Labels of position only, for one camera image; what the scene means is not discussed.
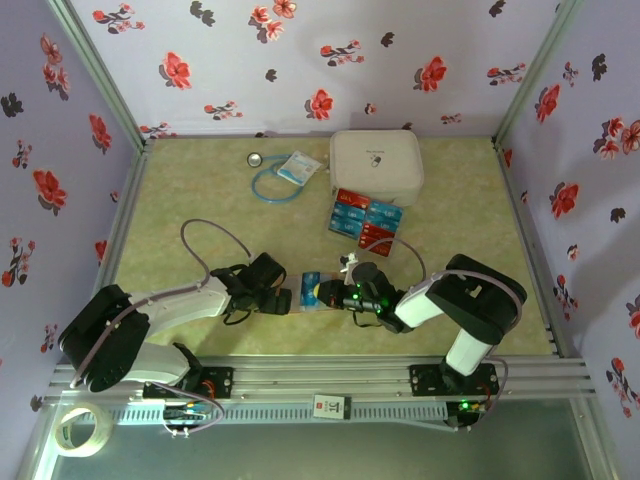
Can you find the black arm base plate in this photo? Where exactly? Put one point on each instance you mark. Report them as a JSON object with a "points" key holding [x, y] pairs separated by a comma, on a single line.
{"points": [[425, 382], [217, 382]]}

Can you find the blue stethoscope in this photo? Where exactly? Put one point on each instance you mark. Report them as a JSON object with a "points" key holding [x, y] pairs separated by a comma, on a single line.
{"points": [[255, 159]]}

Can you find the white red label tag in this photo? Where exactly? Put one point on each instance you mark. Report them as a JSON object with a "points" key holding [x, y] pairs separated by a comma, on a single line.
{"points": [[331, 406]]}

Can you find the aluminium side rail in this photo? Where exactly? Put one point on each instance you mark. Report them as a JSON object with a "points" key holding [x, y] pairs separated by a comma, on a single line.
{"points": [[125, 210], [530, 240]]}

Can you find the aluminium frame post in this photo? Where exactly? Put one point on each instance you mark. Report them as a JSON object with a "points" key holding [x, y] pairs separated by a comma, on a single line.
{"points": [[537, 75], [95, 70]]}

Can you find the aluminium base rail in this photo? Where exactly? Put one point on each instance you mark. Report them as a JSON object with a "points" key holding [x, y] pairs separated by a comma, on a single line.
{"points": [[320, 377]]}

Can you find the white plastic storage box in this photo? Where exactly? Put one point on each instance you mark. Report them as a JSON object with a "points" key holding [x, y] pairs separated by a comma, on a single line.
{"points": [[375, 160]]}

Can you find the clear tape roll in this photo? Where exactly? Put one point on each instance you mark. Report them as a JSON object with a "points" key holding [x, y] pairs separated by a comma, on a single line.
{"points": [[106, 429]]}

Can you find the group of red/blue packets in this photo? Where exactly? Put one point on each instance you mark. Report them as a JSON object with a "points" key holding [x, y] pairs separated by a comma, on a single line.
{"points": [[365, 222]]}

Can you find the white blue sealed packet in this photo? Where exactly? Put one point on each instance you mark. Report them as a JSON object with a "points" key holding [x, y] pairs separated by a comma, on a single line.
{"points": [[297, 167]]}

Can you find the blue credit card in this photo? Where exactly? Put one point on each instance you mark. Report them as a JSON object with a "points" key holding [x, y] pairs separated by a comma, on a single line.
{"points": [[348, 214], [345, 228], [386, 212]]}

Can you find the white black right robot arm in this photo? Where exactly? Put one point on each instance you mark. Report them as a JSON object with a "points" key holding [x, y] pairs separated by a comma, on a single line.
{"points": [[475, 300]]}

